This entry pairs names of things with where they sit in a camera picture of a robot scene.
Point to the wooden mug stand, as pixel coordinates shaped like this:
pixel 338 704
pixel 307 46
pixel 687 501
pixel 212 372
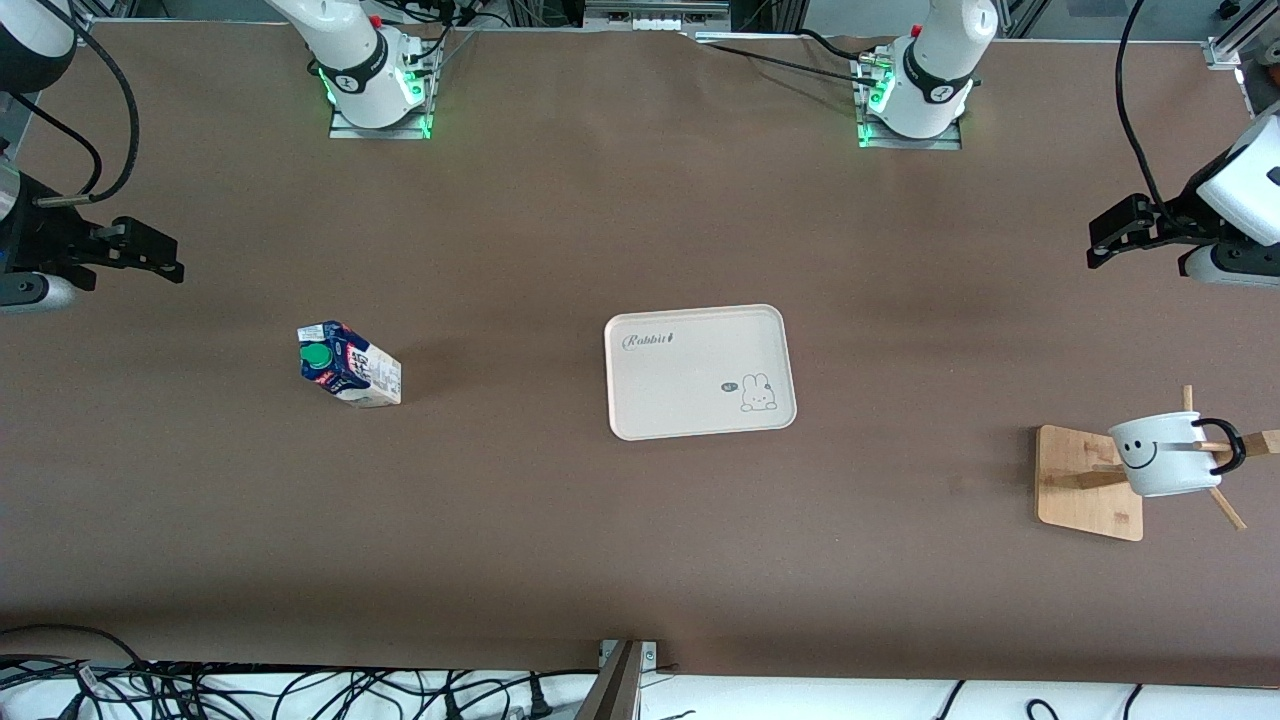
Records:
pixel 1075 500

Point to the aluminium frame corner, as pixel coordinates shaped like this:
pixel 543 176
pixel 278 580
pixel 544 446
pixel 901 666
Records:
pixel 1235 45

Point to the blue milk carton green cap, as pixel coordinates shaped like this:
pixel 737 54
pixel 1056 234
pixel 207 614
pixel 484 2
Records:
pixel 360 375

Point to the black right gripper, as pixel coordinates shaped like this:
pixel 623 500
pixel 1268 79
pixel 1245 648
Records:
pixel 30 243

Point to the aluminium frame rail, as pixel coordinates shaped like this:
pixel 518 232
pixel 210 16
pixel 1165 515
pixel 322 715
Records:
pixel 100 10

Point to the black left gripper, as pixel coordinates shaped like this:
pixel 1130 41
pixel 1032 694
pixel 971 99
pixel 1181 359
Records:
pixel 1177 219

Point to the aluminium profile with bracket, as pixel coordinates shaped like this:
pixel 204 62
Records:
pixel 615 690

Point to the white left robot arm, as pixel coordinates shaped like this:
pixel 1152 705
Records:
pixel 935 70

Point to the grey power strip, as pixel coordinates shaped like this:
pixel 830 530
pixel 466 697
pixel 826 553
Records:
pixel 655 18

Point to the brown table cover sheet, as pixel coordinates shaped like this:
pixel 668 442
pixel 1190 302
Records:
pixel 500 550

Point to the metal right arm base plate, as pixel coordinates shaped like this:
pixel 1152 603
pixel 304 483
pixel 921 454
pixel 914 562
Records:
pixel 380 132

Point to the cream rabbit print tray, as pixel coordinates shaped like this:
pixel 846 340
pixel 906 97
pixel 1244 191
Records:
pixel 700 400

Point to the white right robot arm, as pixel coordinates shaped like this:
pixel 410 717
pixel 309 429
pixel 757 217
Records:
pixel 360 60

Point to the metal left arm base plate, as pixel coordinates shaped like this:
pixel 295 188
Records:
pixel 910 143

